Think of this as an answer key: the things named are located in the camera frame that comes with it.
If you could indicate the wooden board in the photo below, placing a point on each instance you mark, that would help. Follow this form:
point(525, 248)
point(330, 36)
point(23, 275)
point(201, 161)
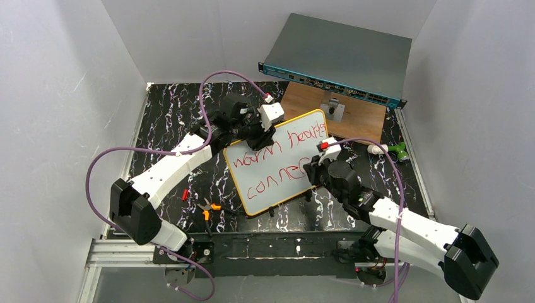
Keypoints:
point(360, 119)

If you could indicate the red marker cap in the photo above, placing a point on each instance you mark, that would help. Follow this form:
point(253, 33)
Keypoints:
point(185, 195)

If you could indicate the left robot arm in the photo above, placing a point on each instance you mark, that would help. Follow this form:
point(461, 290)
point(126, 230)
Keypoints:
point(133, 203)

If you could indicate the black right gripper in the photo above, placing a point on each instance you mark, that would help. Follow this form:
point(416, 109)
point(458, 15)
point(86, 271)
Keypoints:
point(315, 171)

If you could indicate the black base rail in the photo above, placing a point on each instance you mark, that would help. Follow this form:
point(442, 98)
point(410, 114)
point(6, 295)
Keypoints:
point(272, 253)

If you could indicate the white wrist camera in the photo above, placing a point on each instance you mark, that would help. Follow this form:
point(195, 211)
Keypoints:
point(270, 112)
point(329, 149)

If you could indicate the orange handled pliers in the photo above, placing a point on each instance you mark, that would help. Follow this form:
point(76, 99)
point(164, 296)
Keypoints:
point(207, 209)

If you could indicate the grey network switch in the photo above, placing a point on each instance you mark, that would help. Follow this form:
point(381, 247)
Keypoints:
point(355, 62)

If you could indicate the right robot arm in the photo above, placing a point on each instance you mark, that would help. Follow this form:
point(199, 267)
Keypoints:
point(462, 257)

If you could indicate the aluminium frame rail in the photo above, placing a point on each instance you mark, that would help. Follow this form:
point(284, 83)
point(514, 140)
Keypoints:
point(118, 270)

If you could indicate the metal bracket on board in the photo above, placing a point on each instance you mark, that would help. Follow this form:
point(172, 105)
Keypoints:
point(332, 107)

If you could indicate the black whiteboard clip right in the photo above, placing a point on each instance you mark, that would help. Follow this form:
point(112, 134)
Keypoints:
point(308, 195)

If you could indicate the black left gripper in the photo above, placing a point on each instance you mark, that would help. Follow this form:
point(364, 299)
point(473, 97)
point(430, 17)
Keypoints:
point(259, 136)

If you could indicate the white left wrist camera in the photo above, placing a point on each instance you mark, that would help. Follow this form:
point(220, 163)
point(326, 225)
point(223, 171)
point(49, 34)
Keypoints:
point(270, 112)

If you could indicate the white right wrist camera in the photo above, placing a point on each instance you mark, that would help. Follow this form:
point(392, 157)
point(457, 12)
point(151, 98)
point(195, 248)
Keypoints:
point(329, 149)

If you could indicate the white and green pipe fitting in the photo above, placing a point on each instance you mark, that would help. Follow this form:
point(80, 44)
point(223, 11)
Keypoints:
point(399, 150)

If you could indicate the orange framed whiteboard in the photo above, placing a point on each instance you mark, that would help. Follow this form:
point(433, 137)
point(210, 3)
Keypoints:
point(274, 174)

